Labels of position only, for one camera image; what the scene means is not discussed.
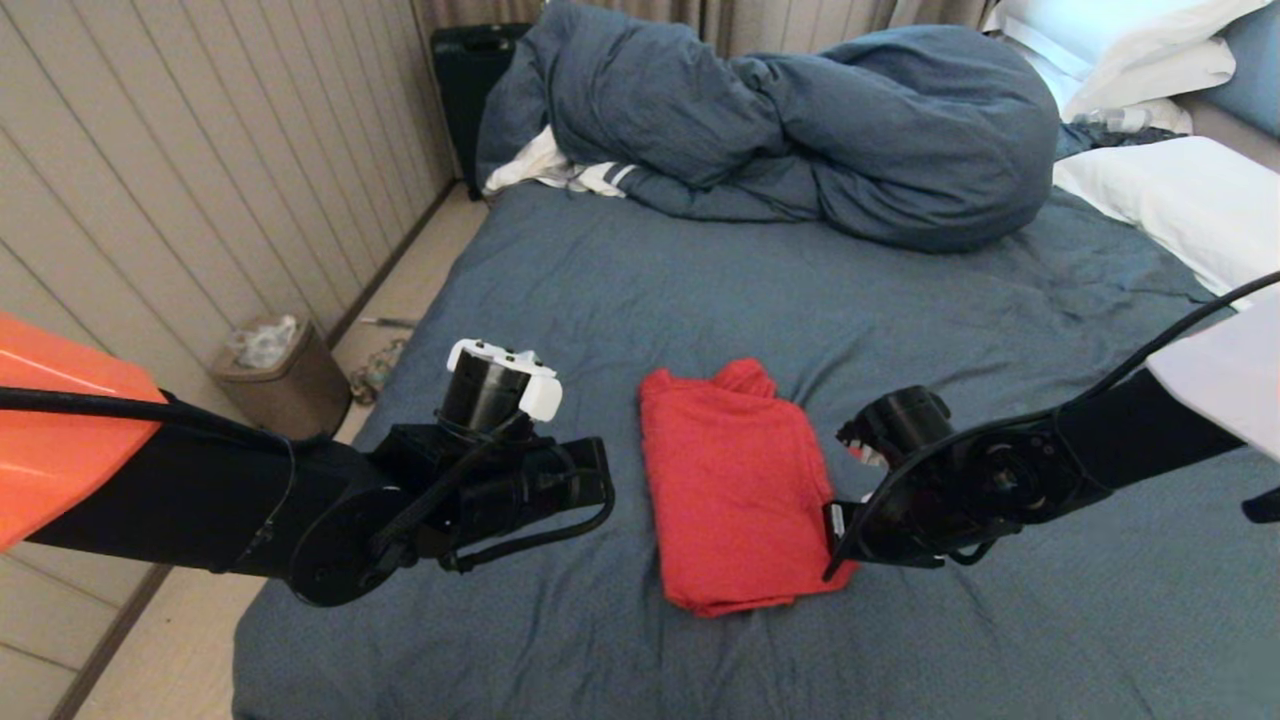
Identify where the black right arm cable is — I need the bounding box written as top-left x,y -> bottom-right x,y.
822,270 -> 1280,583

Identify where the clear plastic bottle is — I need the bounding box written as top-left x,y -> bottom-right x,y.
1068,108 -> 1149,135

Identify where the patterned slipper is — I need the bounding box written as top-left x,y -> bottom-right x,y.
350,340 -> 411,406

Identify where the blue padded headboard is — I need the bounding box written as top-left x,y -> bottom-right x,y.
1198,3 -> 1280,141

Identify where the black suitcase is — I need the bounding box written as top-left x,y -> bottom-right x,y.
432,25 -> 536,201

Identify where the white striped garment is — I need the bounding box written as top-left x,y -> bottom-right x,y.
484,125 -> 638,199

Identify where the red printed t-shirt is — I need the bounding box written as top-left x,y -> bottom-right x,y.
638,358 -> 863,618

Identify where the large white pillow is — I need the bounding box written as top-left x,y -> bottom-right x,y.
1052,136 -> 1280,301

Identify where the brown trash bin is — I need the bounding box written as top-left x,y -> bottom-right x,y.
212,318 -> 353,441

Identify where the crumpled blue duvet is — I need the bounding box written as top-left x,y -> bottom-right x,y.
476,2 -> 1061,253

